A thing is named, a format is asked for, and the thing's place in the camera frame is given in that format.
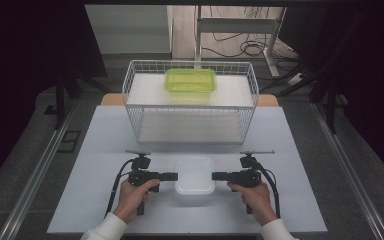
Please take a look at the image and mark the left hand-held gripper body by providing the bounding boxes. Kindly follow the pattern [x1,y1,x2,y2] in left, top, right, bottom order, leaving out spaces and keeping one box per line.
[125,149,163,194]

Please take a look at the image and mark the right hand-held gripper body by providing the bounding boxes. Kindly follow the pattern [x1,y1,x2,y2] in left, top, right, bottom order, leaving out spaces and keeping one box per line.
[228,149,276,188]

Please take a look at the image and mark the white plastic container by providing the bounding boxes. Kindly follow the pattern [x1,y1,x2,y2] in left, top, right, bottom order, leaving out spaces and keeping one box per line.
[174,156,217,196]

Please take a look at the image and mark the white wire rack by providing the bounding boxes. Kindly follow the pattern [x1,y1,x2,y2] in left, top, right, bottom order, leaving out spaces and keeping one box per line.
[122,59,260,145]

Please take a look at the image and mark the green plastic container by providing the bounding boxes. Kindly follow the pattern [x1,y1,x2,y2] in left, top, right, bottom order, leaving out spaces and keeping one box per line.
[164,68,218,95]

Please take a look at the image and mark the person's left hand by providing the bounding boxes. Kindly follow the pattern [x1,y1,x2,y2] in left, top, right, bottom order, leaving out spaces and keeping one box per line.
[113,178,161,225]

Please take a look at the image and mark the person's right hand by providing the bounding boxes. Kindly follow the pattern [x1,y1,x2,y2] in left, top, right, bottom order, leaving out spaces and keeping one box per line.
[227,181,279,227]

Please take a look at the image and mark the white power strip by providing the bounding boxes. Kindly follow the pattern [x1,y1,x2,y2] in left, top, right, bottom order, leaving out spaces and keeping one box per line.
[286,72,305,87]

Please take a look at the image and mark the black metal stand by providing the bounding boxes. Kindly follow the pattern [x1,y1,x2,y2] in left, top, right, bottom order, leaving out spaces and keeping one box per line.
[44,64,112,132]
[259,13,365,135]

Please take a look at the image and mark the dark curtain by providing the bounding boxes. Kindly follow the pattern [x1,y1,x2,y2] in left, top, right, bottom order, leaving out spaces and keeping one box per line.
[277,5,384,193]
[0,0,108,195]

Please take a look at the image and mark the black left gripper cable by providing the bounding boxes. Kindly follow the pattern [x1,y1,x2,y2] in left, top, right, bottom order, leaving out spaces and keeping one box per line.
[104,158,136,218]

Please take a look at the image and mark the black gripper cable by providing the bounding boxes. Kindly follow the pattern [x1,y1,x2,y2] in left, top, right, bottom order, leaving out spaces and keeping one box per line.
[104,158,136,218]
[254,161,282,220]

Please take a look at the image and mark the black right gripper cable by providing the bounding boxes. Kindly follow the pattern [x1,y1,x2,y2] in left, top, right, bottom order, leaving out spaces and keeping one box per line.
[254,161,282,220]

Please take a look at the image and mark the black floor bracket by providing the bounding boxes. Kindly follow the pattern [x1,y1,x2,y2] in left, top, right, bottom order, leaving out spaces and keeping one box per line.
[56,130,82,155]

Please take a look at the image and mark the aluminium rail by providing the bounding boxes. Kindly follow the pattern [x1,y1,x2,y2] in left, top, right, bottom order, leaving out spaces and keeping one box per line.
[0,99,78,240]
[311,101,384,240]

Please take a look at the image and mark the black floor cables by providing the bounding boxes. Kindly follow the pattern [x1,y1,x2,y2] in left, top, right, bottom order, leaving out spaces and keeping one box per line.
[201,6,302,73]

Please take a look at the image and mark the white metal desk frame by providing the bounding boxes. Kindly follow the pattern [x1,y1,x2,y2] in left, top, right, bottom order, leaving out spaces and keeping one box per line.
[194,5,287,79]

